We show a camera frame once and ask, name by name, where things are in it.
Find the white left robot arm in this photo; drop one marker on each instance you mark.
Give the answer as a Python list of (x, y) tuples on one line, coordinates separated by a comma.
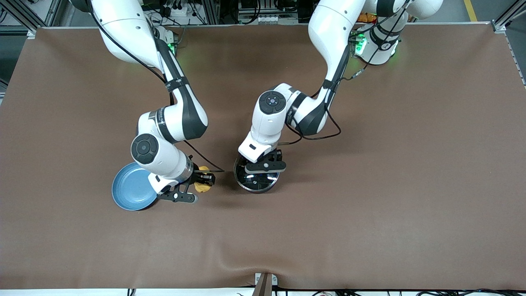
[(328, 24)]

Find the white strip with black plugs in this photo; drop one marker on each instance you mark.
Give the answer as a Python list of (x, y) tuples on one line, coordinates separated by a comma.
[(176, 11)]

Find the bag of orange snacks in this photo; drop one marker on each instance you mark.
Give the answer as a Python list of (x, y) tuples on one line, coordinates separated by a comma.
[(365, 17)]

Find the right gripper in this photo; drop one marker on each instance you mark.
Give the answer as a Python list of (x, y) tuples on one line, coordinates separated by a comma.
[(203, 177)]

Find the grey metal bracket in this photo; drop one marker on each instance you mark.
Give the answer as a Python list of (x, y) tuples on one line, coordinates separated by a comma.
[(265, 283)]

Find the aluminium frame profile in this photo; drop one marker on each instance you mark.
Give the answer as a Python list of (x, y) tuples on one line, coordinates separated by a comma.
[(507, 16), (39, 14)]

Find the blue round plate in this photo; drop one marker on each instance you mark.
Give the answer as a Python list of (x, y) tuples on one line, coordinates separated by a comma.
[(131, 189)]

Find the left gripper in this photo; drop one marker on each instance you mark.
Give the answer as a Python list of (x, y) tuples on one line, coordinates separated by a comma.
[(274, 156)]

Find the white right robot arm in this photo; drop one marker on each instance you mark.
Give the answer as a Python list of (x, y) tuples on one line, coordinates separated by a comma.
[(123, 24)]

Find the glass lid with blue knob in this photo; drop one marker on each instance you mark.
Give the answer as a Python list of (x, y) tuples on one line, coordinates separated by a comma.
[(259, 181)]

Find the white power strip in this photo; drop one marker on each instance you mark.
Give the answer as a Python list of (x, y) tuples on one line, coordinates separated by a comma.
[(269, 19)]

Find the brown table cloth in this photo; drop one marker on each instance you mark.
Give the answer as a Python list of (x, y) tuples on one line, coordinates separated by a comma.
[(370, 205)]

